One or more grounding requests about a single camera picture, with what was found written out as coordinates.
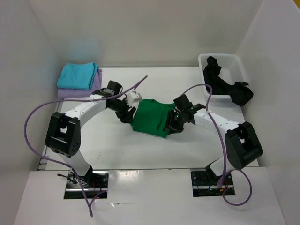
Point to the white plastic laundry basket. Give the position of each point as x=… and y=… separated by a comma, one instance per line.
x=231, y=72

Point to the aluminium table edge rail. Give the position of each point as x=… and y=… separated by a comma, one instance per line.
x=144, y=115

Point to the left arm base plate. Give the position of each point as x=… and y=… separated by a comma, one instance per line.
x=93, y=189

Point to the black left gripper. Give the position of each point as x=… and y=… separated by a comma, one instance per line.
x=128, y=118

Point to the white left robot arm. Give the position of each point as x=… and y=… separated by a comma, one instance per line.
x=64, y=132

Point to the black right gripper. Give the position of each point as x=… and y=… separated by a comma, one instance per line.
x=176, y=128

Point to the black t shirt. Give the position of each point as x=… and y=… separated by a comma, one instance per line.
x=239, y=93

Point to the green t shirt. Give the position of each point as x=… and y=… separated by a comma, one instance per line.
x=151, y=117

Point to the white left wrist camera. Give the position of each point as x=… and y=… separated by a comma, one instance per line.
x=133, y=97

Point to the cyan t shirt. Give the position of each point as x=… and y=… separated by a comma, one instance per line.
x=77, y=76

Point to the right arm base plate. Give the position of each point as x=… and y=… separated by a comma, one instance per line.
x=203, y=187

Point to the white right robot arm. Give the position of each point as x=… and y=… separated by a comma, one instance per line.
x=239, y=141

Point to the purple t shirt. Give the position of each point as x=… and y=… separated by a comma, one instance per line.
x=72, y=93

